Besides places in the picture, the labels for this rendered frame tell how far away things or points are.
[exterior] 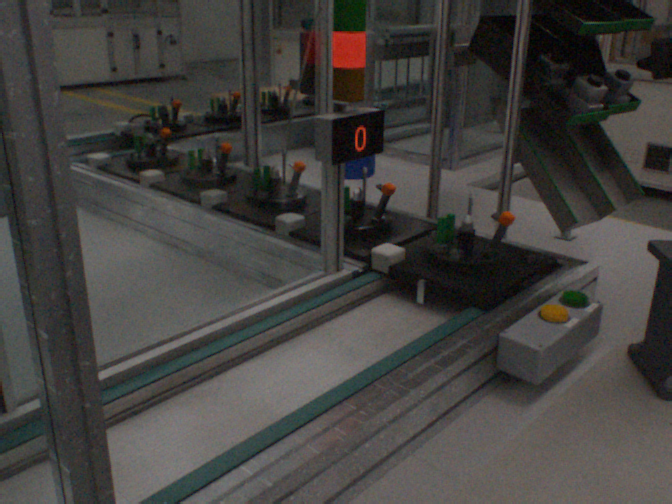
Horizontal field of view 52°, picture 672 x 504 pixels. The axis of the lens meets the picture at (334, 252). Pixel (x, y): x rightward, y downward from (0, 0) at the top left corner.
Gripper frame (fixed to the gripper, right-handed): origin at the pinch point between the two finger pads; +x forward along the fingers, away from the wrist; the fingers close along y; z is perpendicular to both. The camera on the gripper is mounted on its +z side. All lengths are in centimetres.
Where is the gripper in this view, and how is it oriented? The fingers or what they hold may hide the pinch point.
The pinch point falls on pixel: (656, 61)
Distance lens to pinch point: 131.8
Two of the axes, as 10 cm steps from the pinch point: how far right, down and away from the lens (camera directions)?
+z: -1.4, -9.8, -1.8
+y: -8.0, 2.1, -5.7
